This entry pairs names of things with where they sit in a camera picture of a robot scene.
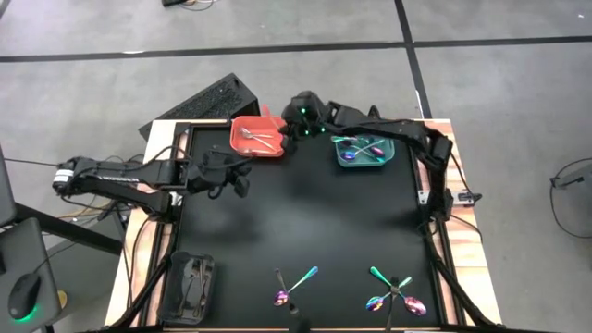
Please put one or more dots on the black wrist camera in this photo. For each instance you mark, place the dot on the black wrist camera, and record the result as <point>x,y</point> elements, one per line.
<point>290,139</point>
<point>242,187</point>

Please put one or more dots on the rose gold utensil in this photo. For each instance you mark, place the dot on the rose gold utensil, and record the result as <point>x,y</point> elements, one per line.
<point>266,144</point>

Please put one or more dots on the grey side desk top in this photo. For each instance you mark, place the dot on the grey side desk top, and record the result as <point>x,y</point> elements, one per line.
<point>44,250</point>

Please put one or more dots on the black plastic bin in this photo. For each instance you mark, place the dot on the black plastic bin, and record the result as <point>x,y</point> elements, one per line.
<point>171,277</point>

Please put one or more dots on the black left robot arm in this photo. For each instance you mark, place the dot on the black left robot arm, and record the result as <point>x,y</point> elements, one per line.
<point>115,173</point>

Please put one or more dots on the grey panel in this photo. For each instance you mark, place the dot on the grey panel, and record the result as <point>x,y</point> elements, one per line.
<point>5,189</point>

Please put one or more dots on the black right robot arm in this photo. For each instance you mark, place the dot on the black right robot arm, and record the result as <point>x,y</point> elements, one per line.
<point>393,127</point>

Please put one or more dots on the black power connector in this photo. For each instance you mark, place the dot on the black power connector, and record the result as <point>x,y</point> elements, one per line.
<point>467,197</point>

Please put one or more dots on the black floor device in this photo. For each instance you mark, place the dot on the black floor device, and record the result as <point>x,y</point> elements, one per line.
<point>172,2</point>

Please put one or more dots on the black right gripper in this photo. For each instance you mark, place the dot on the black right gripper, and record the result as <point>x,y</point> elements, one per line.
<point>310,115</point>

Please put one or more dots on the black computer mouse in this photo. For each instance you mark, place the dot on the black computer mouse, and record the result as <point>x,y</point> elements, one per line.
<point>23,293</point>

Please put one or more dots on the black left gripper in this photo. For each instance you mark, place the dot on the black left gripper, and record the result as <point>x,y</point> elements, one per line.
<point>210,173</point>

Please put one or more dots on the silver metal bracket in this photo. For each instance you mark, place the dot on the silver metal bracket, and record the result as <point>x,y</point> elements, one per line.
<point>424,196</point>

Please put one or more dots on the teal plastic bin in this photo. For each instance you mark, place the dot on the teal plastic bin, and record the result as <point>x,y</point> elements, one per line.
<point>342,162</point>

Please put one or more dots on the yellow floor marker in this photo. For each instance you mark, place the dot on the yellow floor marker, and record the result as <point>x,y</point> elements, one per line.
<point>62,298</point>

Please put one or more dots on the grey floor stand base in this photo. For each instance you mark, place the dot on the grey floor stand base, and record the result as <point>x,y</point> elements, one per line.
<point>575,176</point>

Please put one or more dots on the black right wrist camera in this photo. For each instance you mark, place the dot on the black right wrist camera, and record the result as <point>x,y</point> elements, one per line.
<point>290,139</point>

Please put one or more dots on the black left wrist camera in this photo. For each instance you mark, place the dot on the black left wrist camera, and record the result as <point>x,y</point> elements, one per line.
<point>242,187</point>

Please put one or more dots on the orange plastic bin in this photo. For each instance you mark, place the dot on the orange plastic bin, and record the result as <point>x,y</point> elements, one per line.
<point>238,149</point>

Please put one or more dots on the black computer tower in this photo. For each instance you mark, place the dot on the black computer tower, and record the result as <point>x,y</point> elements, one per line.
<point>208,99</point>

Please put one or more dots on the iridescent spoon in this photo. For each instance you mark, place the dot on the iridescent spoon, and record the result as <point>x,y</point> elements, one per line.
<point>349,156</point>
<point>344,138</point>
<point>377,151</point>
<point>377,158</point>
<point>374,303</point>
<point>280,298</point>
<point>415,306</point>

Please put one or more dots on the black desk leg bar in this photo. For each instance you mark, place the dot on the black desk leg bar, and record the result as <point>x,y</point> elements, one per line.
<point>69,229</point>

